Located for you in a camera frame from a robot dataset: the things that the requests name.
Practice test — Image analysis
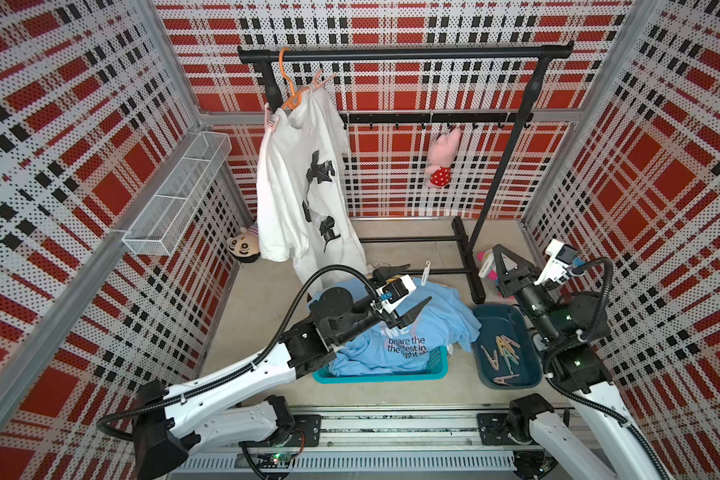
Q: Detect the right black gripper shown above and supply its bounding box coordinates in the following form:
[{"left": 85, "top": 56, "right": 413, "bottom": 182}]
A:
[{"left": 488, "top": 243, "right": 560, "bottom": 342}]

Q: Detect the white clothespin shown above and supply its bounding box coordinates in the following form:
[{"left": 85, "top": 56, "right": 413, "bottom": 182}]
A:
[{"left": 420, "top": 261, "right": 431, "bottom": 286}]

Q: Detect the light blue cloth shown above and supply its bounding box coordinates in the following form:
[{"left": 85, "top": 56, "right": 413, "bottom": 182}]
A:
[{"left": 325, "top": 278, "right": 480, "bottom": 377}]

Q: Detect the teal tray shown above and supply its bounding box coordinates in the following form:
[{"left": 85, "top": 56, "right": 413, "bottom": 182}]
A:
[{"left": 312, "top": 346, "right": 448, "bottom": 385}]

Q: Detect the white printed t-shirt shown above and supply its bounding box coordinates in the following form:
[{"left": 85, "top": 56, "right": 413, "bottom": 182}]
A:
[{"left": 256, "top": 89, "right": 368, "bottom": 282}]

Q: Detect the pink clothespin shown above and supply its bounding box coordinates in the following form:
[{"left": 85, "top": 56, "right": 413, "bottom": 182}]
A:
[
  {"left": 264, "top": 103, "right": 280, "bottom": 133},
  {"left": 310, "top": 69, "right": 335, "bottom": 91}
]

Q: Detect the orange plastic hanger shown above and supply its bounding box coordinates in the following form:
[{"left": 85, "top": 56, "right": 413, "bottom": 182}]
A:
[{"left": 278, "top": 47, "right": 311, "bottom": 111}]

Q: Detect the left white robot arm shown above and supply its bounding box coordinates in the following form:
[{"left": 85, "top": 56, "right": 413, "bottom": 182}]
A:
[{"left": 96, "top": 264, "right": 429, "bottom": 479}]

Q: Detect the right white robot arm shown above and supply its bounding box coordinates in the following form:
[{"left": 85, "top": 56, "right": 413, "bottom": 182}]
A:
[{"left": 493, "top": 240, "right": 671, "bottom": 479}]

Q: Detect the white owl plush toy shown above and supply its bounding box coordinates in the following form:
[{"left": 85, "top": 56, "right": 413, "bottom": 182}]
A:
[{"left": 476, "top": 249, "right": 498, "bottom": 281}]

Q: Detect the dark teal clothespin bin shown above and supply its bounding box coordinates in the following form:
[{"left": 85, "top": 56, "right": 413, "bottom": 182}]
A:
[{"left": 472, "top": 304, "right": 542, "bottom": 390}]

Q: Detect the pink pig plush toy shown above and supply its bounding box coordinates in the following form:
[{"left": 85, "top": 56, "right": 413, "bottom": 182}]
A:
[{"left": 425, "top": 128, "right": 462, "bottom": 188}]

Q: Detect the black-haired boy doll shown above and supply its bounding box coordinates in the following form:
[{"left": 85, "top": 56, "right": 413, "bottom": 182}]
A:
[{"left": 227, "top": 222, "right": 260, "bottom": 264}]

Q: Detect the black clothes rack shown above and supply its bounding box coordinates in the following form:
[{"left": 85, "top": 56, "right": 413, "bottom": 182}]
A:
[{"left": 237, "top": 41, "right": 575, "bottom": 304}]

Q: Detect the black wall hook rail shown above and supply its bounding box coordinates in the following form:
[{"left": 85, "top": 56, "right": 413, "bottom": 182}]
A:
[{"left": 339, "top": 111, "right": 518, "bottom": 126}]

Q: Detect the aluminium front rail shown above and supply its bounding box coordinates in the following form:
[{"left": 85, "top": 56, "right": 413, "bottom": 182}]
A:
[{"left": 149, "top": 406, "right": 643, "bottom": 475}]

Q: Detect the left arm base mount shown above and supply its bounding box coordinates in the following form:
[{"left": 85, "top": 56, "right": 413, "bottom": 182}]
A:
[{"left": 245, "top": 414, "right": 322, "bottom": 448}]

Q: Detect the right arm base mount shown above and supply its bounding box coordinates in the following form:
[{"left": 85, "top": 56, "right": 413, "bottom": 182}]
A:
[{"left": 477, "top": 410, "right": 539, "bottom": 446}]

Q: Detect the white wire mesh basket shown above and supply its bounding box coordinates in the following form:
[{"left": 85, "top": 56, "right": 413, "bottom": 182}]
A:
[{"left": 123, "top": 131, "right": 231, "bottom": 257}]

